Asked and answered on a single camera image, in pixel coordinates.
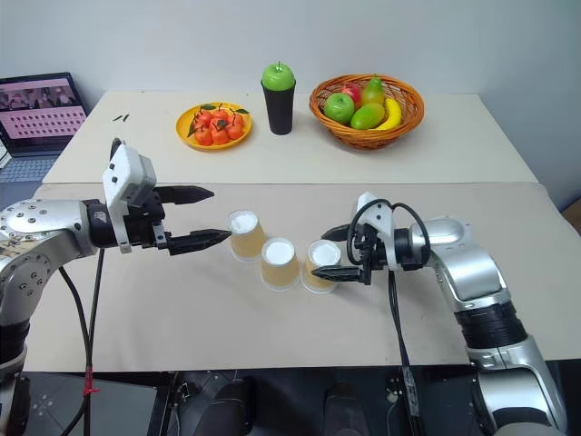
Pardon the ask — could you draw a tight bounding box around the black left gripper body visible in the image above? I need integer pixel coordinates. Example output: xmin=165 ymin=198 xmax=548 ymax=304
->
xmin=121 ymin=185 xmax=172 ymax=251

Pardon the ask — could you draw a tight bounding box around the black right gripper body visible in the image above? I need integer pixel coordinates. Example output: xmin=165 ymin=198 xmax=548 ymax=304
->
xmin=347 ymin=222 xmax=388 ymax=287

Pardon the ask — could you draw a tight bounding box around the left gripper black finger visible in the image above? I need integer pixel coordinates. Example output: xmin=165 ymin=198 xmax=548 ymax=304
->
xmin=155 ymin=184 xmax=215 ymax=206
xmin=164 ymin=228 xmax=234 ymax=256

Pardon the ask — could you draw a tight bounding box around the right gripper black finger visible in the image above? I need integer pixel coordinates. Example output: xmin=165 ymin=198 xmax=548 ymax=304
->
xmin=310 ymin=264 xmax=365 ymax=285
xmin=320 ymin=223 xmax=354 ymax=243

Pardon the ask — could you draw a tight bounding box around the tan paper cup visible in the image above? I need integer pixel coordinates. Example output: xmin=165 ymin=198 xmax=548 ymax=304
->
xmin=260 ymin=236 xmax=301 ymax=293
xmin=226 ymin=209 xmax=268 ymax=264
xmin=300 ymin=240 xmax=342 ymax=295

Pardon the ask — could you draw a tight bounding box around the yellow plastic plate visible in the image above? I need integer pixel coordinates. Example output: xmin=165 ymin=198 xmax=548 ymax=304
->
xmin=175 ymin=101 xmax=254 ymax=153

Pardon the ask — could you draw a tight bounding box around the orange wicker basket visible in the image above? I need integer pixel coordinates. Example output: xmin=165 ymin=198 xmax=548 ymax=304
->
xmin=309 ymin=74 xmax=426 ymax=151

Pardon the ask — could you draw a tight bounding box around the green orange toy mango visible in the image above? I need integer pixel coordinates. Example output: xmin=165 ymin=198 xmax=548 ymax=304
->
xmin=350 ymin=102 xmax=387 ymax=131

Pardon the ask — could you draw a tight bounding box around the black tall cup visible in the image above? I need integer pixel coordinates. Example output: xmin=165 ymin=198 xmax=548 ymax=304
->
xmin=260 ymin=76 xmax=298 ymax=136

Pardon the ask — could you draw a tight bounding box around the green toy apple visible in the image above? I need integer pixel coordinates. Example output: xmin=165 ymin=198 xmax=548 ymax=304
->
xmin=322 ymin=92 xmax=356 ymax=124

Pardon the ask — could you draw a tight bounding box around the yellow toy banana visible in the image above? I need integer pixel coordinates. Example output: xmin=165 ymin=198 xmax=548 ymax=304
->
xmin=373 ymin=97 xmax=404 ymax=132

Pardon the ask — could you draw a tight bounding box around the red toy apple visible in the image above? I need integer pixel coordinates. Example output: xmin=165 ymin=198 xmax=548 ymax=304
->
xmin=340 ymin=83 xmax=364 ymax=109

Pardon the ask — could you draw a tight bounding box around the green red toy pear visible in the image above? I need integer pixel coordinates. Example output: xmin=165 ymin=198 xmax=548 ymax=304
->
xmin=360 ymin=74 xmax=387 ymax=108

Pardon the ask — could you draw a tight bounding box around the open laptop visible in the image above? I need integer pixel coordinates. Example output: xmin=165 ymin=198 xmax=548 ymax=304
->
xmin=0 ymin=72 xmax=88 ymax=183

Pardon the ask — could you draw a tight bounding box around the green apple with stem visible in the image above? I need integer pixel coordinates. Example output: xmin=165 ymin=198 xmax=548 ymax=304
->
xmin=261 ymin=61 xmax=297 ymax=92

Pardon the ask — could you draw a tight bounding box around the brown cardboard box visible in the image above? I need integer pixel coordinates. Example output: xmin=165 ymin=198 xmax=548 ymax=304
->
xmin=561 ymin=196 xmax=581 ymax=224

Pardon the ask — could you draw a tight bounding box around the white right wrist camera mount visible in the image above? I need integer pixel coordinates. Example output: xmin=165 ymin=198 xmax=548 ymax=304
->
xmin=353 ymin=192 xmax=397 ymax=270

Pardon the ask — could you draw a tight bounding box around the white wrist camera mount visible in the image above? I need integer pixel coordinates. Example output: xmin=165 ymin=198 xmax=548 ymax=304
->
xmin=353 ymin=192 xmax=397 ymax=270
xmin=101 ymin=144 xmax=158 ymax=253

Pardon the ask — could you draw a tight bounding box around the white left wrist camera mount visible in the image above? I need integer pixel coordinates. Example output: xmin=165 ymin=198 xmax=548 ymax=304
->
xmin=101 ymin=144 xmax=158 ymax=253

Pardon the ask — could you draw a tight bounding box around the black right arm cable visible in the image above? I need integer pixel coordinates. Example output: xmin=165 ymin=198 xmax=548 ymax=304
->
xmin=345 ymin=199 xmax=432 ymax=421

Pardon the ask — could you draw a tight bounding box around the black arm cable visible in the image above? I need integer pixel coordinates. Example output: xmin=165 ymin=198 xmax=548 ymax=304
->
xmin=57 ymin=247 xmax=106 ymax=436
xmin=345 ymin=199 xmax=432 ymax=421

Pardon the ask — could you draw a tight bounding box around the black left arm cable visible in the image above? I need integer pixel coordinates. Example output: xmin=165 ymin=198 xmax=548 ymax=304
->
xmin=57 ymin=247 xmax=106 ymax=436

